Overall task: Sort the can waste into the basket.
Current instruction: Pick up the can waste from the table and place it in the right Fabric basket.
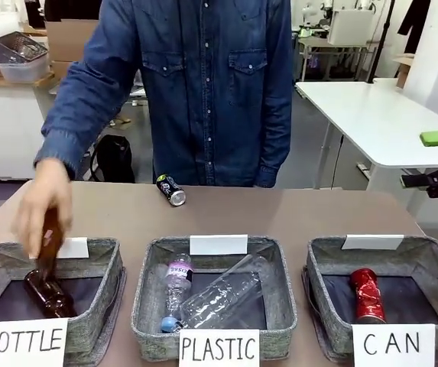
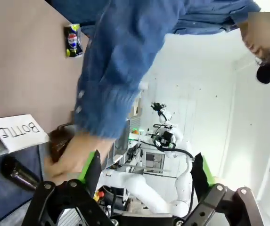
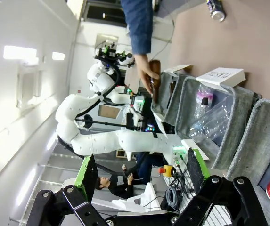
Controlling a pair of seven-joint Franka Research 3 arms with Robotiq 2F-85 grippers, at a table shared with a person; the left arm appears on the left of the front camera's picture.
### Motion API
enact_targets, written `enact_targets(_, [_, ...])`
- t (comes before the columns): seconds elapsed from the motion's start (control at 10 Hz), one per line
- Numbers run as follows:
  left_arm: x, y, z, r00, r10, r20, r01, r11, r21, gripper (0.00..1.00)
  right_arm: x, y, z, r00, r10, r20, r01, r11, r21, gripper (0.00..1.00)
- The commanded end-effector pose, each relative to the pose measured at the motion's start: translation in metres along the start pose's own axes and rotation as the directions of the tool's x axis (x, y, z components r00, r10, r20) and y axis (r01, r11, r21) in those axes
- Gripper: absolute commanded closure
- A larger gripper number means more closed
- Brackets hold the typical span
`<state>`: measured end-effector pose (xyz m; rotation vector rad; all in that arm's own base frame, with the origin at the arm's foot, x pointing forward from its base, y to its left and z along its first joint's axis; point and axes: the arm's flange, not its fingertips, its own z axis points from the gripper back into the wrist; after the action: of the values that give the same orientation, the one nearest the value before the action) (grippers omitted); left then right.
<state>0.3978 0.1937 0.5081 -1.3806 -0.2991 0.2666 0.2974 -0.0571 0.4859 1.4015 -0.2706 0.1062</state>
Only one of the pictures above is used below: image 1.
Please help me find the white box device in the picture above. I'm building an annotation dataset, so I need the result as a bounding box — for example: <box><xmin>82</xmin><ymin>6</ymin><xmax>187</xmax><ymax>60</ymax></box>
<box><xmin>326</xmin><ymin>8</ymin><xmax>375</xmax><ymax>46</ymax></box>

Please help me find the large clear plastic bottle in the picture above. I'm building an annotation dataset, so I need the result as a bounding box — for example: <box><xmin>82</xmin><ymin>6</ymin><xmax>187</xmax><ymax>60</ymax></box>
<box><xmin>175</xmin><ymin>253</ymin><xmax>270</xmax><ymax>330</ymax></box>

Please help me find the small plastic bottle purple label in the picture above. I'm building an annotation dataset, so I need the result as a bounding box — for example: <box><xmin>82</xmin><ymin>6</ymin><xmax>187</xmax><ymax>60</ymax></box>
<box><xmin>160</xmin><ymin>251</ymin><xmax>196</xmax><ymax>333</ymax></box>

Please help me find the person right forearm denim sleeve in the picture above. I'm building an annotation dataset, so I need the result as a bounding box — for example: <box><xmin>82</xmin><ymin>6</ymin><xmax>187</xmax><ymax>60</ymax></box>
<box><xmin>32</xmin><ymin>60</ymin><xmax>107</xmax><ymax>181</ymax></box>

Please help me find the black stand pole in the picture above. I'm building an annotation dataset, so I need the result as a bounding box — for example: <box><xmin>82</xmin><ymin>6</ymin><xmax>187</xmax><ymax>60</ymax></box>
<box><xmin>368</xmin><ymin>0</ymin><xmax>394</xmax><ymax>84</ymax></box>

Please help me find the paper label reading plastic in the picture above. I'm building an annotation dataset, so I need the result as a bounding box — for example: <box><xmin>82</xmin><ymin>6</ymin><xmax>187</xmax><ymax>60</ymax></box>
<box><xmin>177</xmin><ymin>327</ymin><xmax>261</xmax><ymax>367</ymax></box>

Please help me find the grey fabric basket plastic label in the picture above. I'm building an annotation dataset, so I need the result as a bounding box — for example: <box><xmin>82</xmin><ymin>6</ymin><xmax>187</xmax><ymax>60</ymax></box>
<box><xmin>130</xmin><ymin>234</ymin><xmax>298</xmax><ymax>362</ymax></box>

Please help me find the grey fabric basket bottle label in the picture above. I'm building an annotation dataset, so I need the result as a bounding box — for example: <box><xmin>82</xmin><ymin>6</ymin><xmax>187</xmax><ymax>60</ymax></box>
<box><xmin>0</xmin><ymin>235</ymin><xmax>128</xmax><ymax>367</ymax></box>

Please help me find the clear plastic storage bin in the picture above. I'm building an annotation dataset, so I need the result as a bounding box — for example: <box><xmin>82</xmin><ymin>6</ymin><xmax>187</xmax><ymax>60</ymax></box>
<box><xmin>0</xmin><ymin>56</ymin><xmax>50</xmax><ymax>83</ymax></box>

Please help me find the dark brown glass bottle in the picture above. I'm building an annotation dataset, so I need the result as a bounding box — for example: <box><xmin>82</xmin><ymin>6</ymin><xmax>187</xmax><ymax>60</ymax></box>
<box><xmin>23</xmin><ymin>268</ymin><xmax>79</xmax><ymax>320</ymax></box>

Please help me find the blank white card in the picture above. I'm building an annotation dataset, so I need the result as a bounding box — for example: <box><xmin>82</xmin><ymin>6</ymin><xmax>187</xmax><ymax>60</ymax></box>
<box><xmin>340</xmin><ymin>233</ymin><xmax>406</xmax><ymax>252</ymax></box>
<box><xmin>27</xmin><ymin>236</ymin><xmax>90</xmax><ymax>260</ymax></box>
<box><xmin>188</xmin><ymin>233</ymin><xmax>249</xmax><ymax>256</ymax></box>

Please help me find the person right hand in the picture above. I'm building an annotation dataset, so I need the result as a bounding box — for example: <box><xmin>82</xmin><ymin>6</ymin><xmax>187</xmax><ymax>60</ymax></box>
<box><xmin>11</xmin><ymin>158</ymin><xmax>76</xmax><ymax>265</ymax></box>

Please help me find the hanging black jacket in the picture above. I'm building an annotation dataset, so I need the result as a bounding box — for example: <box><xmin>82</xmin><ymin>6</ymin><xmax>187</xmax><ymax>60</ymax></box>
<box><xmin>396</xmin><ymin>0</ymin><xmax>433</xmax><ymax>55</ymax></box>

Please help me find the open cardboard box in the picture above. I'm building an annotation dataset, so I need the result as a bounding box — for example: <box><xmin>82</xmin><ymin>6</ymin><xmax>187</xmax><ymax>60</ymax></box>
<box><xmin>45</xmin><ymin>20</ymin><xmax>100</xmax><ymax>63</ymax></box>

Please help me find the folded cardboard piece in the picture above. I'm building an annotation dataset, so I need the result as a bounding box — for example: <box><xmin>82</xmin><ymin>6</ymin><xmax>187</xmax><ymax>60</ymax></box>
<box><xmin>391</xmin><ymin>53</ymin><xmax>415</xmax><ymax>89</ymax></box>

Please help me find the amber brown glass bottle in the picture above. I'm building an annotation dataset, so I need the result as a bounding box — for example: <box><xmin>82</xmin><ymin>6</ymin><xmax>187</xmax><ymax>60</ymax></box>
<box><xmin>35</xmin><ymin>207</ymin><xmax>67</xmax><ymax>286</ymax></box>

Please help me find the closed flat cardboard box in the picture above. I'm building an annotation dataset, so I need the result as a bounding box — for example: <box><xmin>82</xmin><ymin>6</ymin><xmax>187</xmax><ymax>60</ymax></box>
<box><xmin>51</xmin><ymin>60</ymin><xmax>75</xmax><ymax>82</ymax></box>

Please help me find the paper label reading can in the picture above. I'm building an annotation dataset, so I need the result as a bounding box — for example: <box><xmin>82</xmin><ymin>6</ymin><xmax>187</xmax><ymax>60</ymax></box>
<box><xmin>351</xmin><ymin>323</ymin><xmax>436</xmax><ymax>367</ymax></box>

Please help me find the person torso denim shirt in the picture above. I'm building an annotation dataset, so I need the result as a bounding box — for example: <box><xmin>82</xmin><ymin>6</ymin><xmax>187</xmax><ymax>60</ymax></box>
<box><xmin>126</xmin><ymin>0</ymin><xmax>294</xmax><ymax>189</ymax></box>

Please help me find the crushed red drink can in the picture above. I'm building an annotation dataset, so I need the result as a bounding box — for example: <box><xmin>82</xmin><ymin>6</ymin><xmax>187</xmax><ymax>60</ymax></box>
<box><xmin>348</xmin><ymin>267</ymin><xmax>388</xmax><ymax>325</ymax></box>

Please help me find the paper label reading bottle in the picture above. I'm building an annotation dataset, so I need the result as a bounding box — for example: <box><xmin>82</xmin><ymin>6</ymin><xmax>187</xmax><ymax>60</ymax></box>
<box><xmin>0</xmin><ymin>317</ymin><xmax>69</xmax><ymax>367</ymax></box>

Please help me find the grey fabric basket can label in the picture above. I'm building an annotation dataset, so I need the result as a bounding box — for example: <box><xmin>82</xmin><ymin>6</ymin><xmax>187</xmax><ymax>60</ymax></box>
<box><xmin>301</xmin><ymin>233</ymin><xmax>438</xmax><ymax>362</ymax></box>

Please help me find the dark drink can white print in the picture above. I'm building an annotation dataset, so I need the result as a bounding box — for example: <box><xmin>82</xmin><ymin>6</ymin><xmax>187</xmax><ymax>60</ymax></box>
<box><xmin>156</xmin><ymin>173</ymin><xmax>187</xmax><ymax>208</ymax></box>

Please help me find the white background table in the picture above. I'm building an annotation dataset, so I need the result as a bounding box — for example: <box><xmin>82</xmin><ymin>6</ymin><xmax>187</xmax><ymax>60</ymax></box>
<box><xmin>294</xmin><ymin>77</ymin><xmax>438</xmax><ymax>219</ymax></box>

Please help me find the person left forearm denim sleeve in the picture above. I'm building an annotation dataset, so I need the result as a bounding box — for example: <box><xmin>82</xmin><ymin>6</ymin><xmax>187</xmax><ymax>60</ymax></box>
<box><xmin>254</xmin><ymin>106</ymin><xmax>294</xmax><ymax>189</ymax></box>

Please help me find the black backpack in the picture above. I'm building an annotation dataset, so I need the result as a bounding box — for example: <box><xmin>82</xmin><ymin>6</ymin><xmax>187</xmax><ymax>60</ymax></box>
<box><xmin>89</xmin><ymin>134</ymin><xmax>136</xmax><ymax>184</ymax></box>

